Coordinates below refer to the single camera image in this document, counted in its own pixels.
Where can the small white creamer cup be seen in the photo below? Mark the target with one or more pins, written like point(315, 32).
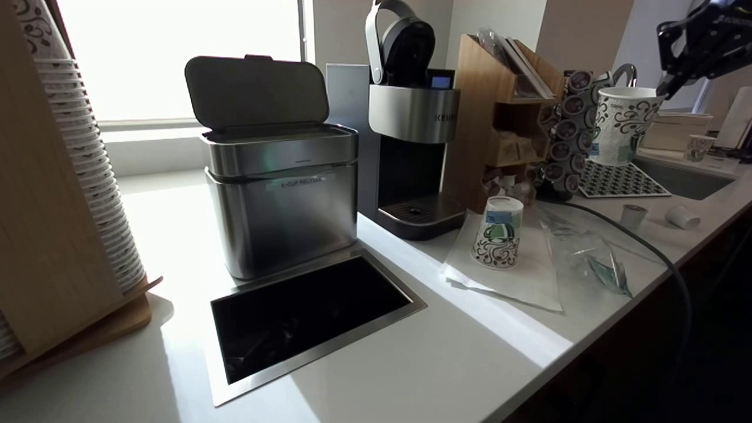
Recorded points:
point(633, 215)

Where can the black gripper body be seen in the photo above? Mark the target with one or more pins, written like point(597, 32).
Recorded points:
point(711, 41)

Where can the clear plastic zip bag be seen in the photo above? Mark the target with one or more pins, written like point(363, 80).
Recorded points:
point(583, 255)

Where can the coffee pod carousel rack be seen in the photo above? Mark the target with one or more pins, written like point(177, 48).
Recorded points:
point(570, 130)

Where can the stack of paper cups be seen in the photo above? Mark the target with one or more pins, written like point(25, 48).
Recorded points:
point(73, 115)

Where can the countertop trash chute opening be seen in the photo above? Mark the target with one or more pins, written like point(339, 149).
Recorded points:
point(266, 333)

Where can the wooden condiment organizer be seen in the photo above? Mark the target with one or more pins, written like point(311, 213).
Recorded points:
point(497, 122)

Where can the patterned paper cup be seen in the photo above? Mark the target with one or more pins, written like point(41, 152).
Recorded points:
point(624, 115)
point(499, 230)

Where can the wooden cup dispenser box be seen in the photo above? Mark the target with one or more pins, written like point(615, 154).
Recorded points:
point(57, 288)

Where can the black silver coffee machine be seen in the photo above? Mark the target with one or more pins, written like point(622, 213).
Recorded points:
point(412, 108)

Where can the stainless steel trash bin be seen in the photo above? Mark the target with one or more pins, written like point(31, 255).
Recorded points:
point(284, 180)

